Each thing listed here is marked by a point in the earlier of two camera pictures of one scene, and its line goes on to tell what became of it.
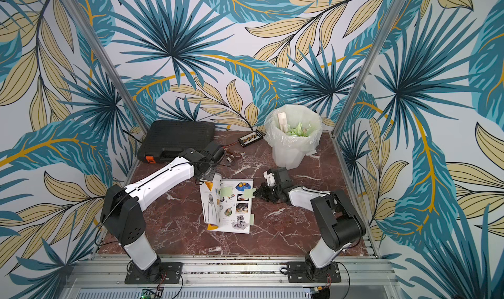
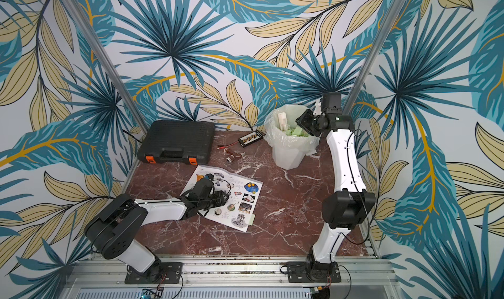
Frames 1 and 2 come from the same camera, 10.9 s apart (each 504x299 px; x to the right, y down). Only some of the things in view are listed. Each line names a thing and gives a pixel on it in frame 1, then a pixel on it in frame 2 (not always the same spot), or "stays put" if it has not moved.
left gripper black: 210,176 -> 219,196
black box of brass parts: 250,138 stays put
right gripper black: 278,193 -> 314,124
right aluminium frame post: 397,6 stays put
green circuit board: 151,293 stays put
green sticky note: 248,193 -> 299,132
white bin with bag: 293,132 stays put
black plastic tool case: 163,140 stays put
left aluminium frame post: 104,59 stays put
